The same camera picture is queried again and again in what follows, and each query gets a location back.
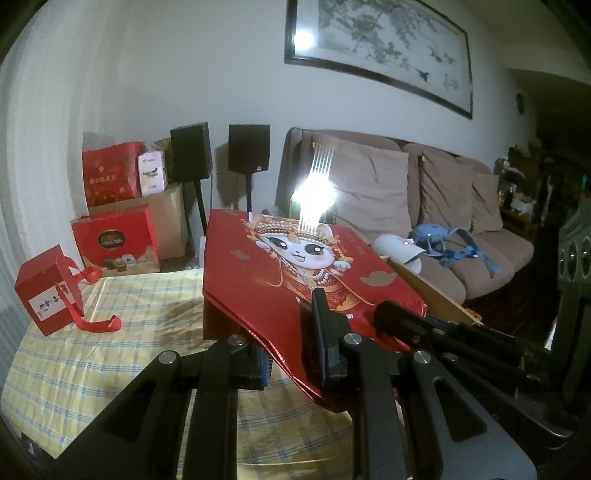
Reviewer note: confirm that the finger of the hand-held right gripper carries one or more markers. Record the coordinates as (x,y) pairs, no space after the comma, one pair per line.
(401,323)

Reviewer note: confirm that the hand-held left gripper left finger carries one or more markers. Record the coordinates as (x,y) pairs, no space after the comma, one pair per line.
(265,369)

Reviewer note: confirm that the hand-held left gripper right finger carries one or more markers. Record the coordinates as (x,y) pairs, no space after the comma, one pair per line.
(323,350)

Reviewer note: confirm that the cardboard box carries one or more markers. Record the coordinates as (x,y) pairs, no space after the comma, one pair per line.
(438,295)

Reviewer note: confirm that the red cat print bag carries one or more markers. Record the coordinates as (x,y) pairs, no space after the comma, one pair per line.
(277,277)

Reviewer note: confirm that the small red ribbon box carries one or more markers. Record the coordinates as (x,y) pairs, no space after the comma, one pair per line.
(46,290)

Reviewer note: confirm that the white dome device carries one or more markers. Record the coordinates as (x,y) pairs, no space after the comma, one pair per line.
(395,249)

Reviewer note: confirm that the brown sofa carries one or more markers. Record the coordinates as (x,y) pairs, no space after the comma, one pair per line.
(498,258)

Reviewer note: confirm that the cluttered dark shelf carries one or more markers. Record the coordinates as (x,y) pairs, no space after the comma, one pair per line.
(526,194)

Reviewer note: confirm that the brown sofa cushion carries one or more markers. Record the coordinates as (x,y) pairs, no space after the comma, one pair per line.
(445,189)
(487,203)
(369,184)

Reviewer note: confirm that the bright lamp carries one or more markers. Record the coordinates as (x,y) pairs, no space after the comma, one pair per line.
(314,198)

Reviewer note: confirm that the yellow checked tablecloth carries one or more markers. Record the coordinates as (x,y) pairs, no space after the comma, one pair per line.
(115,332)

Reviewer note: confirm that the black speaker stand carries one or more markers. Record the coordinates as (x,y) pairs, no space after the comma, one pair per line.
(249,191)
(201,207)

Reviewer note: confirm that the brown cardboard carton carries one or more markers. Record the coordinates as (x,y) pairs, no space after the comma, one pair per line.
(173,221)

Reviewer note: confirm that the red chocolate gift box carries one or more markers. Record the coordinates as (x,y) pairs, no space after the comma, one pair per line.
(115,240)

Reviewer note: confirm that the white pink carton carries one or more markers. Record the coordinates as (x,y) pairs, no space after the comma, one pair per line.
(152,173)

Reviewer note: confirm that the large red gift box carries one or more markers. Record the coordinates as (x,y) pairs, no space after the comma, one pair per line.
(111,175)

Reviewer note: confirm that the framed ink painting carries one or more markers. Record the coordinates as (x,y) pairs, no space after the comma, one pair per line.
(383,46)

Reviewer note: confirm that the white curtain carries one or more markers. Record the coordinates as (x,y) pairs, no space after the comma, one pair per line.
(27,184)

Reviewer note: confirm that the dark wall ornament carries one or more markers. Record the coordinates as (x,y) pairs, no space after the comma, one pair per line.
(520,103)

